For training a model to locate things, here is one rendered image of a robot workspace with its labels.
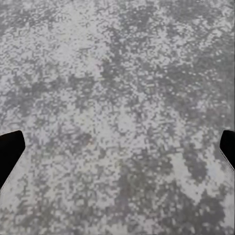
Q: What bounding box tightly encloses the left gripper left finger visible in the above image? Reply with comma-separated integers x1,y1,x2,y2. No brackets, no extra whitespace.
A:
0,130,25,189

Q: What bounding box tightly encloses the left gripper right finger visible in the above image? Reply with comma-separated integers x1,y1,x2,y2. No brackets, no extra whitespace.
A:
219,130,235,169

